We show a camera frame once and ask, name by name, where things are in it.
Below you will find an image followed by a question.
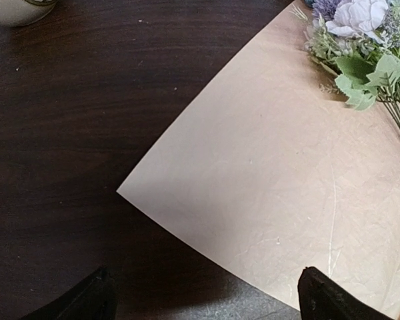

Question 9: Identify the lavender hydrangea stem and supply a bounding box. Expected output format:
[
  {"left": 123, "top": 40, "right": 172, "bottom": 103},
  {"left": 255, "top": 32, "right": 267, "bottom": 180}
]
[{"left": 291, "top": 0, "right": 400, "bottom": 132}]

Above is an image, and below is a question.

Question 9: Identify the small white round bowl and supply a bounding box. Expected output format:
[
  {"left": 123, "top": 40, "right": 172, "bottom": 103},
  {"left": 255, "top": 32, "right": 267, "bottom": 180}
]
[{"left": 0, "top": 0, "right": 57, "bottom": 27}]

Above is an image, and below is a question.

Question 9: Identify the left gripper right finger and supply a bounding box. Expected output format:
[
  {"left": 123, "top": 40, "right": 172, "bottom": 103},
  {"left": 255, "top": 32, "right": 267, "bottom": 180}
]
[{"left": 297, "top": 267, "right": 391, "bottom": 320}]

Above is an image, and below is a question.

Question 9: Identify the green and peach wrapping paper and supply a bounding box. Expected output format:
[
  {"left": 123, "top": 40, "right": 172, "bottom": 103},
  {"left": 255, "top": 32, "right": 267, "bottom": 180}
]
[{"left": 118, "top": 8, "right": 400, "bottom": 318}]

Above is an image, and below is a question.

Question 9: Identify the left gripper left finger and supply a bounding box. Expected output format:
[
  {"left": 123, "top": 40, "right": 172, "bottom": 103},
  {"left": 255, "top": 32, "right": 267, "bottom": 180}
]
[{"left": 22, "top": 267, "right": 117, "bottom": 320}]

